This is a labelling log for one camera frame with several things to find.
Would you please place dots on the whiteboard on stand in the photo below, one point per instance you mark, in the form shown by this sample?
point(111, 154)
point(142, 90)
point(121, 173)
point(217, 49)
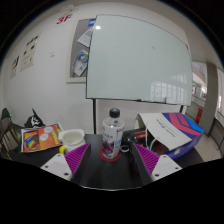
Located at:
point(140, 56)

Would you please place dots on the sheet with colourful circle print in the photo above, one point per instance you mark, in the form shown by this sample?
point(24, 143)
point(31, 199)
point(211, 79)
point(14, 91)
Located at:
point(81, 62)

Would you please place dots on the grey framed notice board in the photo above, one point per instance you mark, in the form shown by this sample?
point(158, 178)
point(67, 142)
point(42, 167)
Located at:
point(71, 50)

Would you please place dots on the black penguin toy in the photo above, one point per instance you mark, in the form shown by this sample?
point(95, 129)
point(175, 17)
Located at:
point(136, 136)

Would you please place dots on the brown wooden chair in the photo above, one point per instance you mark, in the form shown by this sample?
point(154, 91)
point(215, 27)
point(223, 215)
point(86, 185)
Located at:
point(6, 128)

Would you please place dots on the small white wall chart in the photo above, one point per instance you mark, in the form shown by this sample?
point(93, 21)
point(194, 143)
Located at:
point(14, 66)

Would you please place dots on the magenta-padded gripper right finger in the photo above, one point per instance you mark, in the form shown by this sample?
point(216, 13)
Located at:
point(166, 166)

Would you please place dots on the white blue pink cardboard box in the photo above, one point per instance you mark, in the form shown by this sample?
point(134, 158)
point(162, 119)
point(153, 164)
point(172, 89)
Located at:
point(173, 130)

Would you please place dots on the large white wall chart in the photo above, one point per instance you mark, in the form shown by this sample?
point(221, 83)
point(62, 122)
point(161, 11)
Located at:
point(30, 51)

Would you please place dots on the black cloth bag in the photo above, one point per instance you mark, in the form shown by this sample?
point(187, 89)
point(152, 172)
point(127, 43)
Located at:
point(34, 120)

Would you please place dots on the white wall switch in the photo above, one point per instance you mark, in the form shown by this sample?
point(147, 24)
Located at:
point(52, 53)

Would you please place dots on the white ceiling-edge fixture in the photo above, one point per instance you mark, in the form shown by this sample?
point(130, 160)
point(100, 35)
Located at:
point(70, 8)

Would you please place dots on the clear black-capped drink bottle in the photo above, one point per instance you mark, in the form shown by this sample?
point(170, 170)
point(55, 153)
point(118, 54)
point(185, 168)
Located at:
point(113, 133)

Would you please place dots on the red floor number sign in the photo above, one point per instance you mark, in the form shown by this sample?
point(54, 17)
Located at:
point(64, 19)

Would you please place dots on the white paper sheet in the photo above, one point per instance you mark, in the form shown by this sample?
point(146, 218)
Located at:
point(86, 37)

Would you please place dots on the blue header strip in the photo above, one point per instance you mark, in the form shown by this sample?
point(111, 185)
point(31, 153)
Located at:
point(91, 22)

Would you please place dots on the flat round red coaster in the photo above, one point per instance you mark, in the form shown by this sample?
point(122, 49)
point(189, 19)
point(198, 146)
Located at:
point(110, 160)

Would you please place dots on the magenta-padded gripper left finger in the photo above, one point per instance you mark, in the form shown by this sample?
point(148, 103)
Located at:
point(55, 165)

